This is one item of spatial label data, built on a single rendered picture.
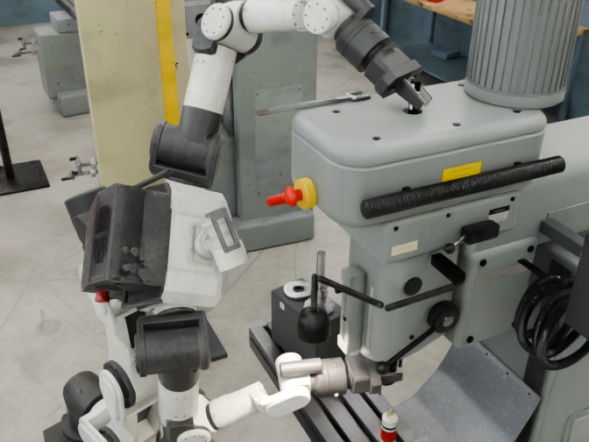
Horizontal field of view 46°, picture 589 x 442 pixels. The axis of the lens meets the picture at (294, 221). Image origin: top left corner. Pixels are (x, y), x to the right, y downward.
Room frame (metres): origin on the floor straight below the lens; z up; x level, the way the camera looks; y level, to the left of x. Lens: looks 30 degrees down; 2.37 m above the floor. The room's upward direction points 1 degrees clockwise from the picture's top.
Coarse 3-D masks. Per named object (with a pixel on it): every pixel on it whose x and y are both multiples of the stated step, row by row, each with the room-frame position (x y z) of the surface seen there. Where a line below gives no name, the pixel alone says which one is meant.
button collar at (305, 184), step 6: (300, 180) 1.17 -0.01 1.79; (306, 180) 1.16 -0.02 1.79; (294, 186) 1.18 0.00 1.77; (300, 186) 1.16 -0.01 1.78; (306, 186) 1.15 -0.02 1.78; (312, 186) 1.15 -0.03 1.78; (306, 192) 1.14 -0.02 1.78; (312, 192) 1.14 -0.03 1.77; (306, 198) 1.14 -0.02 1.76; (312, 198) 1.14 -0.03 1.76; (300, 204) 1.16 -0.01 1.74; (306, 204) 1.14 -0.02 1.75; (312, 204) 1.14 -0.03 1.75
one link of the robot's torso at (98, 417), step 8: (96, 408) 1.62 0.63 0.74; (104, 408) 1.62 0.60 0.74; (88, 416) 1.59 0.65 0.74; (96, 416) 1.60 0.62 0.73; (104, 416) 1.61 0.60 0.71; (80, 424) 1.58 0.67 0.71; (88, 424) 1.56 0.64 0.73; (96, 424) 1.59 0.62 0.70; (104, 424) 1.61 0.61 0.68; (80, 432) 1.58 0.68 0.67; (88, 432) 1.54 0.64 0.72; (96, 432) 1.52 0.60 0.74; (160, 432) 1.57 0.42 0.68; (88, 440) 1.54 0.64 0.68; (96, 440) 1.51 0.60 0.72; (104, 440) 1.49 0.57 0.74
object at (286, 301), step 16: (288, 288) 1.70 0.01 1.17; (304, 288) 1.70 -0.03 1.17; (272, 304) 1.70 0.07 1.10; (288, 304) 1.63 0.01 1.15; (304, 304) 1.61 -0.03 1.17; (336, 304) 1.63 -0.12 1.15; (272, 320) 1.70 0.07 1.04; (288, 320) 1.63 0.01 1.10; (336, 320) 1.57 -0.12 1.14; (272, 336) 1.70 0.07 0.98; (288, 336) 1.63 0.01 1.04; (336, 336) 1.57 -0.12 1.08; (288, 352) 1.63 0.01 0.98; (304, 352) 1.57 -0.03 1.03; (320, 352) 1.54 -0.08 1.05; (336, 352) 1.58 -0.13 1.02
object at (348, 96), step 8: (336, 96) 1.32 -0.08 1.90; (344, 96) 1.32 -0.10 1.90; (352, 96) 1.32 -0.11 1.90; (360, 96) 1.32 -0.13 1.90; (368, 96) 1.33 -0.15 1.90; (288, 104) 1.27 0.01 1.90; (296, 104) 1.27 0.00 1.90; (304, 104) 1.28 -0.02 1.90; (312, 104) 1.28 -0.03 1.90; (320, 104) 1.29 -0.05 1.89; (256, 112) 1.24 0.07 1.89; (264, 112) 1.23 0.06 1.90; (272, 112) 1.24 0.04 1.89
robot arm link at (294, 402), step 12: (252, 384) 1.23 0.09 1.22; (252, 396) 1.19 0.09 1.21; (264, 396) 1.18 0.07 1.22; (276, 396) 1.17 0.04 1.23; (288, 396) 1.16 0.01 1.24; (300, 396) 1.17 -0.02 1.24; (264, 408) 1.16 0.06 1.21; (276, 408) 1.16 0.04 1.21; (288, 408) 1.17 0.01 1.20; (300, 408) 1.18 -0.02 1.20
